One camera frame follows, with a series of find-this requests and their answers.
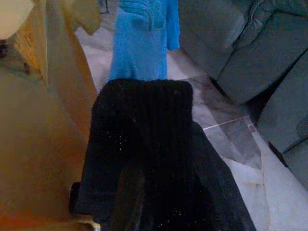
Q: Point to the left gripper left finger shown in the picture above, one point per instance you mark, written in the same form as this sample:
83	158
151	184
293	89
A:
75	197

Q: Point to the yellow shirt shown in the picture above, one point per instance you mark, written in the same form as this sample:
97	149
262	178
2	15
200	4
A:
48	120

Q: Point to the blue shirt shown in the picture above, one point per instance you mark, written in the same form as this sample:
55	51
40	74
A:
139	48

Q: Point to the grey-green sofa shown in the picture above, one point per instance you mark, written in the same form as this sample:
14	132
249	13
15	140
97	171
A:
240	48

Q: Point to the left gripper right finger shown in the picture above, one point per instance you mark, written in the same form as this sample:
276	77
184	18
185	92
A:
221	204

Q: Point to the black garment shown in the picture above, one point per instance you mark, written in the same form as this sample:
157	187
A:
144	120

